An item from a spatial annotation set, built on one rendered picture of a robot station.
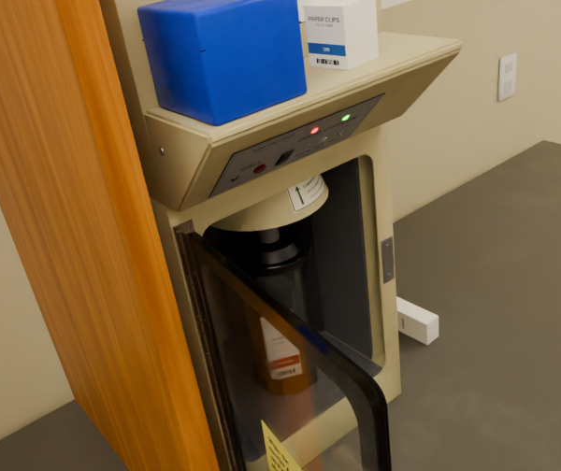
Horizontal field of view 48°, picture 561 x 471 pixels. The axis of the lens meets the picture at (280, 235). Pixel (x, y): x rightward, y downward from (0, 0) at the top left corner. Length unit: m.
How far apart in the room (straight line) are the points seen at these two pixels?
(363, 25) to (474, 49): 1.05
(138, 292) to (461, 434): 0.60
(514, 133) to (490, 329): 0.84
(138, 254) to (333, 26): 0.28
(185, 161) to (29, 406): 0.74
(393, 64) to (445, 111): 1.00
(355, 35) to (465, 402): 0.63
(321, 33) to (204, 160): 0.19
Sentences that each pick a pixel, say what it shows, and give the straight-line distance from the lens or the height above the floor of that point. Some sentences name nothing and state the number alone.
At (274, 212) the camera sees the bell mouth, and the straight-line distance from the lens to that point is 0.76.
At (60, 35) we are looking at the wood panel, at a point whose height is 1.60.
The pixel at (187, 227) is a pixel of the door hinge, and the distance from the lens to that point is 0.66.
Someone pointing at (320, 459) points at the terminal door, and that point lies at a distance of 0.55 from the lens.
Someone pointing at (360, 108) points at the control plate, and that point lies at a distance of 0.66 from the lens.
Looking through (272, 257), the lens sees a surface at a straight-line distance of 0.83.
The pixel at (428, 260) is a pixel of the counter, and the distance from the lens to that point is 1.38.
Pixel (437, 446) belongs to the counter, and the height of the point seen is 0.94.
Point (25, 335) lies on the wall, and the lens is 1.14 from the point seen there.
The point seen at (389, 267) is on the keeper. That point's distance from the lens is 0.90.
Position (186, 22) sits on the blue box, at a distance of 0.51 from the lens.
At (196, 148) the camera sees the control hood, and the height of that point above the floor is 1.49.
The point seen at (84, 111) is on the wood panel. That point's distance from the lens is 0.50.
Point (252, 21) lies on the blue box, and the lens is 0.53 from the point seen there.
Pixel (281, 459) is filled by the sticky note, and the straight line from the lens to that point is 0.65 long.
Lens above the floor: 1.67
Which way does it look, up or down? 29 degrees down
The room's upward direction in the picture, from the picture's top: 9 degrees counter-clockwise
